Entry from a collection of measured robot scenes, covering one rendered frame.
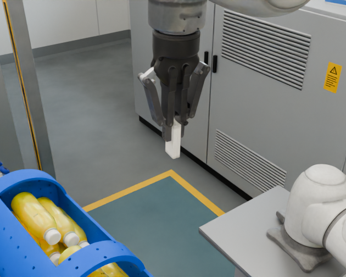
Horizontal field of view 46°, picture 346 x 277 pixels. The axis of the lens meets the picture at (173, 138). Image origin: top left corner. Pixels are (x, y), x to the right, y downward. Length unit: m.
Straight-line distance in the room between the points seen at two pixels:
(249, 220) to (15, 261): 0.72
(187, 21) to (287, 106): 1.84
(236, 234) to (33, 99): 1.05
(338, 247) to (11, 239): 0.82
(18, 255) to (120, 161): 2.42
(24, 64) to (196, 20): 1.26
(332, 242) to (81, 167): 2.56
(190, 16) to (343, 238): 0.72
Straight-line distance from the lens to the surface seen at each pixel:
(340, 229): 1.13
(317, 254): 1.29
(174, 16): 0.60
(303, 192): 1.16
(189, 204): 2.98
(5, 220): 1.17
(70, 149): 3.67
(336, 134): 2.27
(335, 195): 1.15
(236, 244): 1.30
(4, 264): 1.14
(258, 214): 1.41
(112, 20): 6.15
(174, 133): 0.71
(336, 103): 2.21
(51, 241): 1.16
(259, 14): 0.46
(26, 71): 1.81
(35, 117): 1.90
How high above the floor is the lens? 1.95
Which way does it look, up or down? 32 degrees down
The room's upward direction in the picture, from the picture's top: straight up
